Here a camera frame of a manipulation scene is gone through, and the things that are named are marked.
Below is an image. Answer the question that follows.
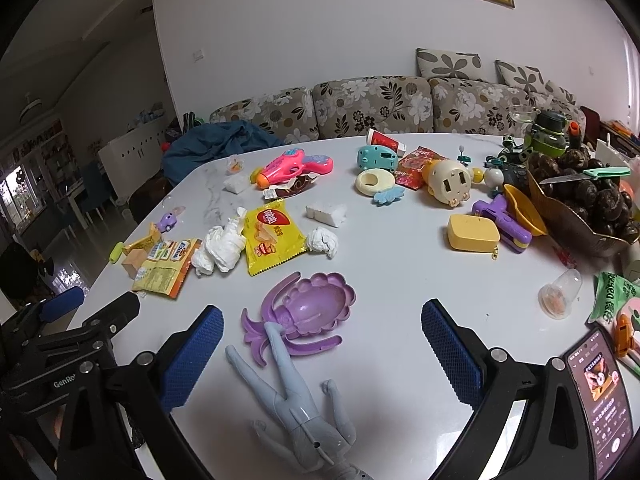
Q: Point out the purple scalloped toy mold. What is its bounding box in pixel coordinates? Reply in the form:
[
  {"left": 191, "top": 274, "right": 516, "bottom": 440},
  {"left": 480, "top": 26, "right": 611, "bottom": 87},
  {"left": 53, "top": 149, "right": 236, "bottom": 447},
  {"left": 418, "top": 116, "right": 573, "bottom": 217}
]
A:
[{"left": 241, "top": 271, "right": 357, "bottom": 367}]

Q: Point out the blue blanket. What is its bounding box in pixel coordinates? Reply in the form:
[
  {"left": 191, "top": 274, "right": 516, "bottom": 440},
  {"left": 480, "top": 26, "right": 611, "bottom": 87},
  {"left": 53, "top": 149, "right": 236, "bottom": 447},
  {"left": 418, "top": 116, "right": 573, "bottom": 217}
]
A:
[{"left": 161, "top": 120, "right": 281, "bottom": 186}]

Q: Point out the white crumpled tissue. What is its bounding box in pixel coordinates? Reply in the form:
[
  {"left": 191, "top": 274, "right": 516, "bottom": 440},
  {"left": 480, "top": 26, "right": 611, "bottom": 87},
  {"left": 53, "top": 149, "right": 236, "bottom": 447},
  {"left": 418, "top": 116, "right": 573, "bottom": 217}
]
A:
[
  {"left": 306, "top": 226, "right": 340, "bottom": 260},
  {"left": 191, "top": 207, "right": 248, "bottom": 277}
]

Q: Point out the small brown cardboard box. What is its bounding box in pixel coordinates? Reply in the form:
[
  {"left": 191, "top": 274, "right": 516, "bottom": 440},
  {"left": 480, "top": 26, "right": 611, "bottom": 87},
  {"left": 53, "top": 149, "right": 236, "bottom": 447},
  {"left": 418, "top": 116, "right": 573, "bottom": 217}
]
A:
[{"left": 121, "top": 230, "right": 163, "bottom": 281}]

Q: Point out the dark chair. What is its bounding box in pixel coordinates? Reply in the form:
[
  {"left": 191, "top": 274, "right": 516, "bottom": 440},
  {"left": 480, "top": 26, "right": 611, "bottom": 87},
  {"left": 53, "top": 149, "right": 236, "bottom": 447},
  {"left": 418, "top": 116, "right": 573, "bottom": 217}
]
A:
[{"left": 129, "top": 187, "right": 173, "bottom": 226}]

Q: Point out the white cabinet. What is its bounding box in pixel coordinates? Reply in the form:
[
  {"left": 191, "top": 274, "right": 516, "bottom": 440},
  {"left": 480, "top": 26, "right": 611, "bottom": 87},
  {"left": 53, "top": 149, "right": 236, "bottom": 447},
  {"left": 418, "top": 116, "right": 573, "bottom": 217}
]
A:
[{"left": 97, "top": 120, "right": 173, "bottom": 201}]

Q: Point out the brown wrapper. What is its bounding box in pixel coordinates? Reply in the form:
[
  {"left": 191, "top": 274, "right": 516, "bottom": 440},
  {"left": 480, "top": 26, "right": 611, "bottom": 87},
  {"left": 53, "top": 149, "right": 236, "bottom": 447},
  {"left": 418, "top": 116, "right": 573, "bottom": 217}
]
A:
[{"left": 262, "top": 175, "right": 321, "bottom": 201}]

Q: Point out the biscuit packet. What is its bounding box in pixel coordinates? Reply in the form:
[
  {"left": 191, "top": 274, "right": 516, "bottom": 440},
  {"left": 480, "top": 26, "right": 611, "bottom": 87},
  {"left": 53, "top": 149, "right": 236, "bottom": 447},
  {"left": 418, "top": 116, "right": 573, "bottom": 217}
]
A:
[{"left": 142, "top": 237, "right": 203, "bottom": 267}]

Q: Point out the clear cup with orange bits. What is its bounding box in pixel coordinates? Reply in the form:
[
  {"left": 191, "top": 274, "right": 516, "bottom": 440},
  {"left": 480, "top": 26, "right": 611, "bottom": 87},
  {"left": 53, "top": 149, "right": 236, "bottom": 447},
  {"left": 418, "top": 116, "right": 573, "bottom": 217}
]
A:
[{"left": 538, "top": 268, "right": 583, "bottom": 320}]

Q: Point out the small orange toy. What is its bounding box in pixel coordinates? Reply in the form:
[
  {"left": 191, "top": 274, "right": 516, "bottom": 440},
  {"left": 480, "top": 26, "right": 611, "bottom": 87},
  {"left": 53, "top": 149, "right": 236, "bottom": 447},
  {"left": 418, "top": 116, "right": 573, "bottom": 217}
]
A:
[{"left": 612, "top": 310, "right": 640, "bottom": 358}]

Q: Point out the white round toy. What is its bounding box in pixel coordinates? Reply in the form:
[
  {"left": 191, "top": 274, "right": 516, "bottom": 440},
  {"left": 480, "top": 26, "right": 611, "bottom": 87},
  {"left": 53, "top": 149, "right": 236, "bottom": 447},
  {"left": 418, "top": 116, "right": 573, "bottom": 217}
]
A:
[{"left": 482, "top": 166, "right": 506, "bottom": 196}]

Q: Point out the blue wing toy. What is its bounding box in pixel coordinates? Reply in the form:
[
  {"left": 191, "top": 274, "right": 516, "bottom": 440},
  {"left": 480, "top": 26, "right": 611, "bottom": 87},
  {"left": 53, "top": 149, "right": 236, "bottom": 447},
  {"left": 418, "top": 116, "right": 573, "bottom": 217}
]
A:
[{"left": 371, "top": 185, "right": 405, "bottom": 207}]

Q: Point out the red paper cup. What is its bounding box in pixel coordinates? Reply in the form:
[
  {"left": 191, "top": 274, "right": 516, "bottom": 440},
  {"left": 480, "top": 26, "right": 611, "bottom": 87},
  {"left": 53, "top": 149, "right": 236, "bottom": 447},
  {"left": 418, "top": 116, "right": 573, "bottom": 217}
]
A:
[{"left": 366, "top": 128, "right": 407, "bottom": 157}]

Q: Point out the green water bottle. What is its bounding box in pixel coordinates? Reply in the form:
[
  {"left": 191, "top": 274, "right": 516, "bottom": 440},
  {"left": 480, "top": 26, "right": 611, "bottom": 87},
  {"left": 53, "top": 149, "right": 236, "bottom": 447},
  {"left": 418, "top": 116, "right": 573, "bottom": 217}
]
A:
[{"left": 525, "top": 109, "right": 568, "bottom": 157}]

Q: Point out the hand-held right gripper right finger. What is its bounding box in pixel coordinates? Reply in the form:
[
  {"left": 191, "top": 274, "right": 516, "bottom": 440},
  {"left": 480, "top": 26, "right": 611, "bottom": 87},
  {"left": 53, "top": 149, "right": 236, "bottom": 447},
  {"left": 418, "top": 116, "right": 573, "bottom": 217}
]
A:
[{"left": 420, "top": 299, "right": 601, "bottom": 480}]

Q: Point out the smartphone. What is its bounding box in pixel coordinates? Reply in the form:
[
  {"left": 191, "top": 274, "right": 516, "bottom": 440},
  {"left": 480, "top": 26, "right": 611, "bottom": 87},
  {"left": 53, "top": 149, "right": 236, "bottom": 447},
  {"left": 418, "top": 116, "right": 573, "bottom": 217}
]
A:
[{"left": 564, "top": 326, "right": 635, "bottom": 480}]

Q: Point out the grey jointed doll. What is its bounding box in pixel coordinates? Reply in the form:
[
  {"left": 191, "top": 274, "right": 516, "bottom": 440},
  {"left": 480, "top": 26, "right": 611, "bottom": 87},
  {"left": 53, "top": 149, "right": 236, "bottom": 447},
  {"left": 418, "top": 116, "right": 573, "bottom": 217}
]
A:
[{"left": 225, "top": 321, "right": 373, "bottom": 480}]

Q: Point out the floral sofa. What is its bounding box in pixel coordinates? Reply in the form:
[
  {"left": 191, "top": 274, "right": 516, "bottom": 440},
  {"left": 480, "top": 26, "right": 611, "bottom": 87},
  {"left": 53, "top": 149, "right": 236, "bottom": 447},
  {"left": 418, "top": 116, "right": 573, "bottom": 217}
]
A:
[{"left": 209, "top": 49, "right": 583, "bottom": 143}]

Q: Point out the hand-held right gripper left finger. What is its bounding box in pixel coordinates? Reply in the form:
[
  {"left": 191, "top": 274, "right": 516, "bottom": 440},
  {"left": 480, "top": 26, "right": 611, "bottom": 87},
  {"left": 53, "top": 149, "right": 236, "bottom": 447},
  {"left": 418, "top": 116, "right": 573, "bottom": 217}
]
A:
[{"left": 57, "top": 304, "right": 224, "bottom": 480}]

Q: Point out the orange plastic scoop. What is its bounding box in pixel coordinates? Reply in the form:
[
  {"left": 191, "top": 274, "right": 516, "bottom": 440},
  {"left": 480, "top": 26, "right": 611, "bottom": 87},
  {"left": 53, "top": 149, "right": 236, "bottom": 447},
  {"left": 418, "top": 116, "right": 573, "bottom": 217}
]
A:
[{"left": 502, "top": 183, "right": 549, "bottom": 237}]

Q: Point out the cream ring toy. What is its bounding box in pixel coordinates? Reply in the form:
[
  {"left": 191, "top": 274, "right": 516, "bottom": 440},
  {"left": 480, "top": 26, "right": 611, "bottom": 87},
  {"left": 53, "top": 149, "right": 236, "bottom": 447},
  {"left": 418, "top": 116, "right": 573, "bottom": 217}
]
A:
[{"left": 355, "top": 169, "right": 396, "bottom": 197}]

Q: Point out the ceiling lamp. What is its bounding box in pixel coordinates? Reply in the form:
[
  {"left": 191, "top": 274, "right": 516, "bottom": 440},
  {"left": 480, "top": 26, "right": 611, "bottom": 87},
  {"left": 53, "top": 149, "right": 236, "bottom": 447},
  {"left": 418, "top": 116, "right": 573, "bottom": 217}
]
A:
[{"left": 19, "top": 92, "right": 45, "bottom": 123}]

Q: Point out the glass bowl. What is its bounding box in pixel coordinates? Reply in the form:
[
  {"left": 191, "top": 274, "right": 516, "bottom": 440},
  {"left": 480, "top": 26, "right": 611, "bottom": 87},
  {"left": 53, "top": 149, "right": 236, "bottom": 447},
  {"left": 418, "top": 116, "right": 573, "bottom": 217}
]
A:
[{"left": 509, "top": 104, "right": 540, "bottom": 125}]

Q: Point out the yellow-green snack bag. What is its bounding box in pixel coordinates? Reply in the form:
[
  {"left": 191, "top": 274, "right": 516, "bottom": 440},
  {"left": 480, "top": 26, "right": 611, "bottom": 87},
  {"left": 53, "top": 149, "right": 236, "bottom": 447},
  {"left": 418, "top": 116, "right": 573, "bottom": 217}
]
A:
[{"left": 131, "top": 257, "right": 195, "bottom": 302}]

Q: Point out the knife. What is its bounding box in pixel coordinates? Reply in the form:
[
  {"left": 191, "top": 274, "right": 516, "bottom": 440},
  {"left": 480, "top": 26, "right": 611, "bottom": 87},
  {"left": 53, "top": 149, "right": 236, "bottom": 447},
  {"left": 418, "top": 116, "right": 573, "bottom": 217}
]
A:
[{"left": 539, "top": 166, "right": 632, "bottom": 186}]

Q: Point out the yellow rounded case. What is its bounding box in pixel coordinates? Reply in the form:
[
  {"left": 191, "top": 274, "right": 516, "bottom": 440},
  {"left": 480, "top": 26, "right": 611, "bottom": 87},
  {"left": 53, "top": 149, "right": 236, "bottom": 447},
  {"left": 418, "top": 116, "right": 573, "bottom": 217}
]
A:
[{"left": 447, "top": 214, "right": 501, "bottom": 261}]

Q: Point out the floral cushion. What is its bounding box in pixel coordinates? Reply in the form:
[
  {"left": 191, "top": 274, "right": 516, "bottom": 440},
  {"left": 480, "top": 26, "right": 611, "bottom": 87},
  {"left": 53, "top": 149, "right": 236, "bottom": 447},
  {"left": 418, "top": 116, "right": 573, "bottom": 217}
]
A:
[
  {"left": 545, "top": 80, "right": 578, "bottom": 106},
  {"left": 495, "top": 60, "right": 546, "bottom": 93},
  {"left": 416, "top": 48, "right": 483, "bottom": 82}
]

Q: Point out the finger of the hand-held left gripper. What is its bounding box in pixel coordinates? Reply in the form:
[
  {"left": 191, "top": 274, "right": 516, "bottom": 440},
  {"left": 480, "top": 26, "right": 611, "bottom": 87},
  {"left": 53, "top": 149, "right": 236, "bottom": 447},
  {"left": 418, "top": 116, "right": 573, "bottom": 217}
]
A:
[
  {"left": 80, "top": 291, "right": 141, "bottom": 343},
  {"left": 7, "top": 287, "right": 87, "bottom": 341}
]

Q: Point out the cream pig toy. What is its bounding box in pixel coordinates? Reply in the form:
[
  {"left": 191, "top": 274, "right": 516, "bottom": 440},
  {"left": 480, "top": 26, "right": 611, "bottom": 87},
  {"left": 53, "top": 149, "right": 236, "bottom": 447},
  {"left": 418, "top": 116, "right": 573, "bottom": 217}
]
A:
[{"left": 426, "top": 158, "right": 473, "bottom": 209}]

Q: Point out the bowl of dark chestnuts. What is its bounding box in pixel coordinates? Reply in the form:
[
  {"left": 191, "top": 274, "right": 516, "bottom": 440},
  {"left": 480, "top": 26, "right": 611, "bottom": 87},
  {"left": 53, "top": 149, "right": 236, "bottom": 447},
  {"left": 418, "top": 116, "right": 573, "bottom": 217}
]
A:
[{"left": 527, "top": 150, "right": 640, "bottom": 259}]

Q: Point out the purple toy gun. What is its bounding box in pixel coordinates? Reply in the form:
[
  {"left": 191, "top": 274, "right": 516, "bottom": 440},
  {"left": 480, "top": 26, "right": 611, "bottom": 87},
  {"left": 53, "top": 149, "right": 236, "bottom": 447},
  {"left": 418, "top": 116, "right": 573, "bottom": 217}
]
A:
[{"left": 472, "top": 195, "right": 533, "bottom": 252}]

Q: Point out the green snack bag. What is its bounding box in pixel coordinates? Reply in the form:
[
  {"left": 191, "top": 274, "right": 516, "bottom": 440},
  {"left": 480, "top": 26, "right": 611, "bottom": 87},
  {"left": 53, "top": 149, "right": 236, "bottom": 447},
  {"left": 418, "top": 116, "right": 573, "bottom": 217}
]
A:
[{"left": 586, "top": 271, "right": 640, "bottom": 331}]

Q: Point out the pink toy gun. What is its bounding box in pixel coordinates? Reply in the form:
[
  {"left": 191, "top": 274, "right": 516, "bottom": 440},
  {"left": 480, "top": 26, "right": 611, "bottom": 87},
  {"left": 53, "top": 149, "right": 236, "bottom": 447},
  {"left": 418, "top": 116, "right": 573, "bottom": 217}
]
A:
[{"left": 250, "top": 146, "right": 335, "bottom": 191}]

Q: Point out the white box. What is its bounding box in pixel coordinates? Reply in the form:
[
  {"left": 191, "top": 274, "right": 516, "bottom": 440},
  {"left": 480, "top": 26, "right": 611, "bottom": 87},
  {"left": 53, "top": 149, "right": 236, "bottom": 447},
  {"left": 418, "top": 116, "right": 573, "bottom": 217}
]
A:
[{"left": 595, "top": 137, "right": 633, "bottom": 171}]

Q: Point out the blue chair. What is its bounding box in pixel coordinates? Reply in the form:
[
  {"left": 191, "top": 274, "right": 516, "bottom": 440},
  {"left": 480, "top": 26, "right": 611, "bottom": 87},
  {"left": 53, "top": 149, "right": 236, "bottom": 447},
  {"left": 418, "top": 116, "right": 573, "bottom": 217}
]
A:
[{"left": 80, "top": 162, "right": 113, "bottom": 221}]

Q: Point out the yellow snack bag red logo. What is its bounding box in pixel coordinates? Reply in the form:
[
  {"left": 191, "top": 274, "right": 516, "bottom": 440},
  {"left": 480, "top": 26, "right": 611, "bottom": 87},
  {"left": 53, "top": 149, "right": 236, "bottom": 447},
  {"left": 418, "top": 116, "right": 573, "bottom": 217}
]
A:
[{"left": 243, "top": 199, "right": 307, "bottom": 277}]

